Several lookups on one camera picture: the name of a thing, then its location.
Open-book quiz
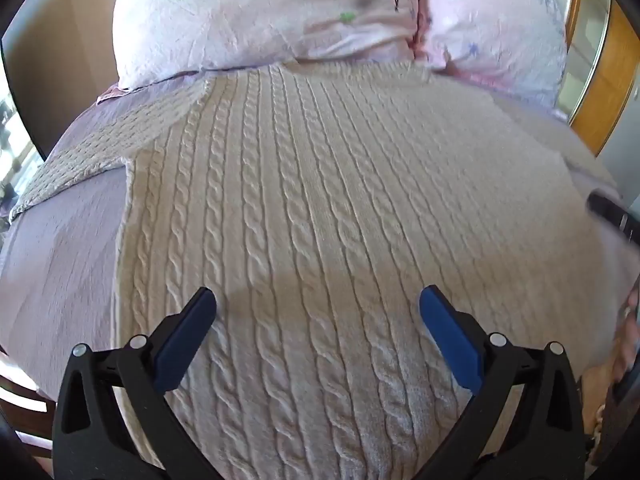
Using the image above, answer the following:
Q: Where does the small pink floral pillow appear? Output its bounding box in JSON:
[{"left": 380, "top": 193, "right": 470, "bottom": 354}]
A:
[{"left": 419, "top": 0, "right": 570, "bottom": 110}]

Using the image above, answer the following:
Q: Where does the cream cable knit sweater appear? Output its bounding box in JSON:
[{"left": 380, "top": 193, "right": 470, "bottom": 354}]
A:
[{"left": 9, "top": 59, "right": 608, "bottom": 480}]

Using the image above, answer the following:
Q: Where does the wooden bed frame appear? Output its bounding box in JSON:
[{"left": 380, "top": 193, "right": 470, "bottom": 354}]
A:
[{"left": 0, "top": 349, "right": 57, "bottom": 461}]

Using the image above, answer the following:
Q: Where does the person's right hand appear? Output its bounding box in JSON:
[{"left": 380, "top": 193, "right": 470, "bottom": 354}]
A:
[{"left": 613, "top": 290, "right": 640, "bottom": 386}]

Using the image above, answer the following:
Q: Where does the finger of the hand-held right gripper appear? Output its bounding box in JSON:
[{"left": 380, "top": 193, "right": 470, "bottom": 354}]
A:
[{"left": 587, "top": 188, "right": 640, "bottom": 247}]

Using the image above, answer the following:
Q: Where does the large pink floral pillow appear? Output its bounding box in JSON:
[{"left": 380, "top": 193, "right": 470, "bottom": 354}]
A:
[{"left": 112, "top": 0, "right": 426, "bottom": 92}]

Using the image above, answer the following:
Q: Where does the lilac bed sheet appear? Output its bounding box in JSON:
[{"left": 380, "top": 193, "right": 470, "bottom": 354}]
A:
[{"left": 0, "top": 72, "right": 640, "bottom": 406}]

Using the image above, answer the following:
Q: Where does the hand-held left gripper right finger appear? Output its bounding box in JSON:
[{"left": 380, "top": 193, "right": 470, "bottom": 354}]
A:
[{"left": 415, "top": 284, "right": 586, "bottom": 480}]

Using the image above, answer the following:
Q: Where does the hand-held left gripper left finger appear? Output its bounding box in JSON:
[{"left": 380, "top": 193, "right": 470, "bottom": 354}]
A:
[{"left": 52, "top": 287, "right": 218, "bottom": 480}]

